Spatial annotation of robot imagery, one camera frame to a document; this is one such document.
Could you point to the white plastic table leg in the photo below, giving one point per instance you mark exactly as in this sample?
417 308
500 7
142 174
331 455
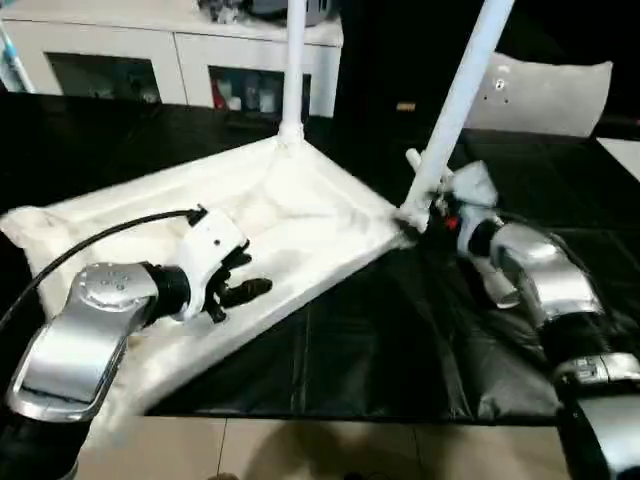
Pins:
413 157
295 75
450 115

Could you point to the white plastic table top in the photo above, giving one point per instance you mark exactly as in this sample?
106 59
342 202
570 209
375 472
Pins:
280 200

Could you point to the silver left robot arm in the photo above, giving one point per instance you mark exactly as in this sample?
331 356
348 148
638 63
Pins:
80 325

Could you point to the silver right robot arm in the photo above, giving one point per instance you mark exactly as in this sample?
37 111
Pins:
555 280

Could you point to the small brown label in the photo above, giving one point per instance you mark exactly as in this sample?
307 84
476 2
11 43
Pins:
406 106

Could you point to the black table mat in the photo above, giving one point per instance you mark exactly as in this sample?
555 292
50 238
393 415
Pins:
375 340

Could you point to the small white cup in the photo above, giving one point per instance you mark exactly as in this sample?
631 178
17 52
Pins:
266 102

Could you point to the grey cushion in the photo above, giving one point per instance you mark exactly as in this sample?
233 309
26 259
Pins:
545 95

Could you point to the black couch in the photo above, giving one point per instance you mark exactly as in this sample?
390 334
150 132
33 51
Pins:
390 50

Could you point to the white cabinet with glass doors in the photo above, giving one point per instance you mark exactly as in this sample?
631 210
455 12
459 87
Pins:
150 50

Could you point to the silver and black helmet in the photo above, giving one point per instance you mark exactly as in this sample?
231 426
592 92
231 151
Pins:
272 7

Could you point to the white post with teal marks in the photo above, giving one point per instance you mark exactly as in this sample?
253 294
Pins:
12 60

